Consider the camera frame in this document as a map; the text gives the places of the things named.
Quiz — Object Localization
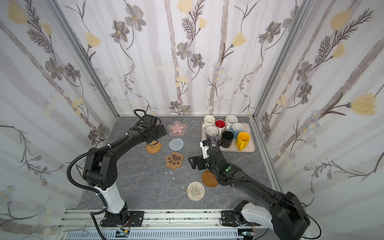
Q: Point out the white mug back right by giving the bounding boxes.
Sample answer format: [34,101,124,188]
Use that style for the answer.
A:
[225,115,238,130]

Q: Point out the yellow mug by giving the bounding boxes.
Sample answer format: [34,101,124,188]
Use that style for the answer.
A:
[236,132,251,152]

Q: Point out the woven multicolour round coaster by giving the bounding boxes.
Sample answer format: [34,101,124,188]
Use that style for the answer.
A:
[187,182,205,201]

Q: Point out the white mug red inside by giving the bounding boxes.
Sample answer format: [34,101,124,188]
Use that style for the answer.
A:
[215,120,227,136]

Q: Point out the white mug back left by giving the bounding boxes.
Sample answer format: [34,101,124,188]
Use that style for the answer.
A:
[202,115,216,129]

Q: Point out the pink flower coaster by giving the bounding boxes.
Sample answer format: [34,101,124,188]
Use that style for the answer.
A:
[167,121,188,137]

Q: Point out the blue mug white inside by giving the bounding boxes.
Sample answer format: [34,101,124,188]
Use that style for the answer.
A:
[229,123,245,140]

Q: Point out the brown paw print coaster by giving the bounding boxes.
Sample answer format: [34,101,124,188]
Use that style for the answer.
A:
[165,152,184,170]

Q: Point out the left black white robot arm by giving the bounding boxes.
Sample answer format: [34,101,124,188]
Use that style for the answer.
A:
[67,109,167,240]

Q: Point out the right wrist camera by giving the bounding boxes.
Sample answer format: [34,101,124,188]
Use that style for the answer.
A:
[200,140,210,159]

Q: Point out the white slotted cable duct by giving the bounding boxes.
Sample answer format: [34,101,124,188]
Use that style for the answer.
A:
[65,229,243,240]

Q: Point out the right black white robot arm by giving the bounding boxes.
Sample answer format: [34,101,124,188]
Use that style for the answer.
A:
[188,146,312,240]

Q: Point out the black mug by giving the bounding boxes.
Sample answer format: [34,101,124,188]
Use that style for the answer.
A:
[217,131,234,149]

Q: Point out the beige serving tray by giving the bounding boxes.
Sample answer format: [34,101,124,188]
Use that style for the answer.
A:
[200,123,256,153]

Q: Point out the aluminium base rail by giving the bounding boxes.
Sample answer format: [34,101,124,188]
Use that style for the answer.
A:
[52,209,279,240]

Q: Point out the lavender mug white inside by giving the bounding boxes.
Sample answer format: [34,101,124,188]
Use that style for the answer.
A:
[206,126,219,144]

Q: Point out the rattan woven round coaster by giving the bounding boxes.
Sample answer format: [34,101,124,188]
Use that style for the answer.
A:
[146,140,162,154]

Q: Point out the grey round felt coaster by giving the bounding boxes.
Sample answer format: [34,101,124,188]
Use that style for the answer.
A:
[169,138,184,152]

